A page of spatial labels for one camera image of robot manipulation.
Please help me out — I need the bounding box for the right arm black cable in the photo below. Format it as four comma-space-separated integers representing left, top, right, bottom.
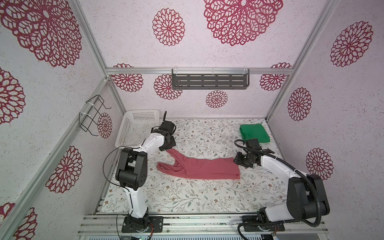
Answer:
233, 138, 322, 240

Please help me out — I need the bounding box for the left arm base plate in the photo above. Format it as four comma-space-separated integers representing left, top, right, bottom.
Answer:
122, 214, 164, 233

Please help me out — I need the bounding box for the white plastic laundry basket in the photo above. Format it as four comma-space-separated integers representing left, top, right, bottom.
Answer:
115, 110, 160, 148

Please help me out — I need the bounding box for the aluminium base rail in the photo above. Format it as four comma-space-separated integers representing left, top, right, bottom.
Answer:
77, 213, 329, 239

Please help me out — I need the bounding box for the green tank top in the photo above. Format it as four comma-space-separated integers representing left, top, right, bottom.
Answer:
240, 124, 271, 143

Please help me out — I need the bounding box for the black wire wall rack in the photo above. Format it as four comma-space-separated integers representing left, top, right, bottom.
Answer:
78, 95, 111, 137

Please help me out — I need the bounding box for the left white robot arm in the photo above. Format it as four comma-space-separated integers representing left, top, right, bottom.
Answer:
115, 120, 176, 219

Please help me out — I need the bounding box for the pink tank top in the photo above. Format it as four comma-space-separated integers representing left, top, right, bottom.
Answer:
157, 149, 241, 180

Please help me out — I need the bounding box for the dark grey wall shelf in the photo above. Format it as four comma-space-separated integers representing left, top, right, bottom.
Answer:
171, 69, 250, 90

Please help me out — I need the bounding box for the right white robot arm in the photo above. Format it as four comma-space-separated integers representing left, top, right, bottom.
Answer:
234, 139, 330, 227

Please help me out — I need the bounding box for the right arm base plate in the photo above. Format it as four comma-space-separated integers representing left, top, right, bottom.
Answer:
242, 214, 285, 232

